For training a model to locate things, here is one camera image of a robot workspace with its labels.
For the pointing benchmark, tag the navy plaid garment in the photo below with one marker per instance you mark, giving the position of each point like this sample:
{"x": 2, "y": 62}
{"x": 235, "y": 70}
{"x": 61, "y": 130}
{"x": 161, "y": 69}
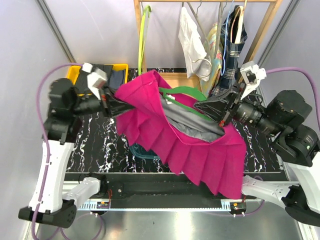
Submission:
{"x": 233, "y": 52}

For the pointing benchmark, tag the white garment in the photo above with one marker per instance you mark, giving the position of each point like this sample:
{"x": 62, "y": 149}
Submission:
{"x": 195, "y": 55}

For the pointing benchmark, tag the yellow plastic tray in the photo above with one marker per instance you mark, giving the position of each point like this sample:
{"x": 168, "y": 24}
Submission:
{"x": 95, "y": 68}

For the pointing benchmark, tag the pastel patterned garment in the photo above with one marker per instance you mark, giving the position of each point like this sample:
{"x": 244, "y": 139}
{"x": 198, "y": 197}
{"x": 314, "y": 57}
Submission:
{"x": 214, "y": 48}

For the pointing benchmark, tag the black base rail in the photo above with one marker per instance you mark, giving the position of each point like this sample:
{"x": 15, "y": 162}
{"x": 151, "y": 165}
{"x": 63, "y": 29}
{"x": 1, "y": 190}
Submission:
{"x": 158, "y": 191}

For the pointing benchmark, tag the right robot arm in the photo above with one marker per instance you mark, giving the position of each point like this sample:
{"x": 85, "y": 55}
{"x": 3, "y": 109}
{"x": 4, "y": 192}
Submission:
{"x": 297, "y": 144}

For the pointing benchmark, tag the blue transparent basket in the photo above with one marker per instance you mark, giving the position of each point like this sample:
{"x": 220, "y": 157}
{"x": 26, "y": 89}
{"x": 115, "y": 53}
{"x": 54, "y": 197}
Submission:
{"x": 140, "y": 152}

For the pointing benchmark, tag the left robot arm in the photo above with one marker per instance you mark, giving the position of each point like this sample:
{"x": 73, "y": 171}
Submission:
{"x": 49, "y": 205}

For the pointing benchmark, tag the wooden hanger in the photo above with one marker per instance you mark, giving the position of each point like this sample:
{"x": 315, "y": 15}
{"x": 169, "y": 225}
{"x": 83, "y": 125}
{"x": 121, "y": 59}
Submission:
{"x": 237, "y": 24}

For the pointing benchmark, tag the grey hanger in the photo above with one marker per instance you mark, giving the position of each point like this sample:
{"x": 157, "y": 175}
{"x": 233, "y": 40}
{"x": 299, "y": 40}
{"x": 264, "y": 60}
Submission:
{"x": 200, "y": 22}

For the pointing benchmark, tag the blue wire hanger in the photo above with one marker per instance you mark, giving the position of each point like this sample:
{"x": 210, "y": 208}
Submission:
{"x": 225, "y": 25}

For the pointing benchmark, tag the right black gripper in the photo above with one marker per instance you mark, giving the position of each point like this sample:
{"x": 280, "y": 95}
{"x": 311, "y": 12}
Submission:
{"x": 220, "y": 107}

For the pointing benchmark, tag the lime green hanger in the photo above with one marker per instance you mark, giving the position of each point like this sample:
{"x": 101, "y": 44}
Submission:
{"x": 143, "y": 40}

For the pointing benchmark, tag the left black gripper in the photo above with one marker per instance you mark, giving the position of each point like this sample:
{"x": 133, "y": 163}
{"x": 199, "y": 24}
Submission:
{"x": 109, "y": 106}

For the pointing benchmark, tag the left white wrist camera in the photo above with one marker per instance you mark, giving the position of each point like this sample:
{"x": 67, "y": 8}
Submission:
{"x": 95, "y": 79}

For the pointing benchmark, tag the black folded cloth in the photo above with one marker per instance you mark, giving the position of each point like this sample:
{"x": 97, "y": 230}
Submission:
{"x": 117, "y": 75}

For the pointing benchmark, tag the green velvet hanger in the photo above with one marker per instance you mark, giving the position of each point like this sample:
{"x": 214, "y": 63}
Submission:
{"x": 185, "y": 90}

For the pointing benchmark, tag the wooden clothes rack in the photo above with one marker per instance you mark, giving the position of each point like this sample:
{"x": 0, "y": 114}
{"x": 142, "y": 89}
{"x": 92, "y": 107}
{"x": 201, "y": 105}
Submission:
{"x": 176, "y": 79}

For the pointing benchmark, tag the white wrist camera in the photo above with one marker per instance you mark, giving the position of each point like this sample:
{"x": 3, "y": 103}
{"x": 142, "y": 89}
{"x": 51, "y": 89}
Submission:
{"x": 95, "y": 79}
{"x": 252, "y": 75}

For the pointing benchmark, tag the magenta pleated skirt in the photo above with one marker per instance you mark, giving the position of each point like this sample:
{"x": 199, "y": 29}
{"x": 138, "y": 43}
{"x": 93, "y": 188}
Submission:
{"x": 219, "y": 163}

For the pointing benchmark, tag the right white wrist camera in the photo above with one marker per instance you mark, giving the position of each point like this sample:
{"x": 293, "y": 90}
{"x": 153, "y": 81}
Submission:
{"x": 252, "y": 75}

